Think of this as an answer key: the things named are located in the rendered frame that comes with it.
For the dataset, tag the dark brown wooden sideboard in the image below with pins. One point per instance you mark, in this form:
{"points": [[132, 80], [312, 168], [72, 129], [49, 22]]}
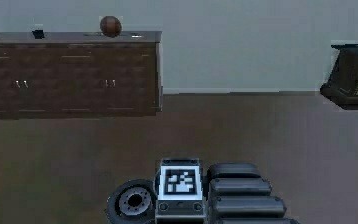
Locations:
{"points": [[73, 80]]}

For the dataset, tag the dark brown shelf cabinet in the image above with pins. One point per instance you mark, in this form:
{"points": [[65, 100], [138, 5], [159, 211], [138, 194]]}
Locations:
{"points": [[350, 78]]}

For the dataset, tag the small black box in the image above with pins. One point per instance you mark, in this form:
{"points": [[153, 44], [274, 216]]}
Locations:
{"points": [[38, 34]]}

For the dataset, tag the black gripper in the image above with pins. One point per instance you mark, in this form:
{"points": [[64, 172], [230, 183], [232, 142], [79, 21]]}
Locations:
{"points": [[132, 202]]}

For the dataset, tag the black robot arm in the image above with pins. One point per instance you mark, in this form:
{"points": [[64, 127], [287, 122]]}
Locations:
{"points": [[240, 196]]}

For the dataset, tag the brown basketball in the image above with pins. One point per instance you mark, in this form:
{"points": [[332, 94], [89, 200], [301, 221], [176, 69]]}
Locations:
{"points": [[110, 26]]}

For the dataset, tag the small white flat object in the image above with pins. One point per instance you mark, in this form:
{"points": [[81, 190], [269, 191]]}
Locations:
{"points": [[136, 35]]}

